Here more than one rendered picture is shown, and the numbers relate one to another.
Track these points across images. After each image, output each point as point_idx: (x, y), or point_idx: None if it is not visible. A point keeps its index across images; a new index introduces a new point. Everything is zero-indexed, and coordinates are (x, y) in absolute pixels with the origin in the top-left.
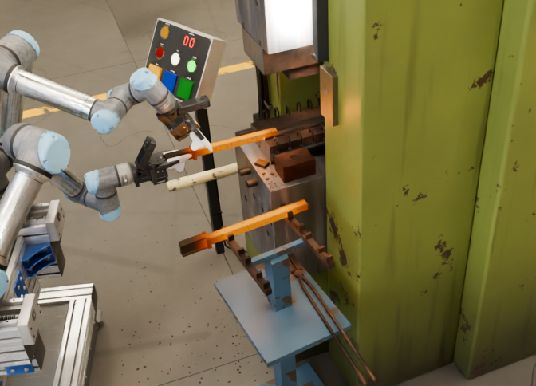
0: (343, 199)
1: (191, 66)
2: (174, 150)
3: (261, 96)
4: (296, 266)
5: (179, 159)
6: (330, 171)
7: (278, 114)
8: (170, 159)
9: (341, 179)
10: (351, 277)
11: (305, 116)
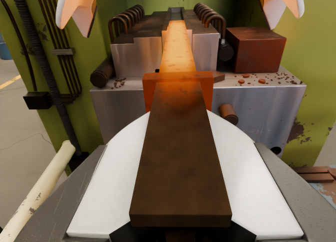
0: (325, 49)
1: None
2: (113, 142)
3: (39, 46)
4: (321, 171)
5: (257, 142)
6: (291, 27)
7: (131, 22)
8: (251, 196)
9: (332, 16)
10: (310, 141)
11: (154, 21)
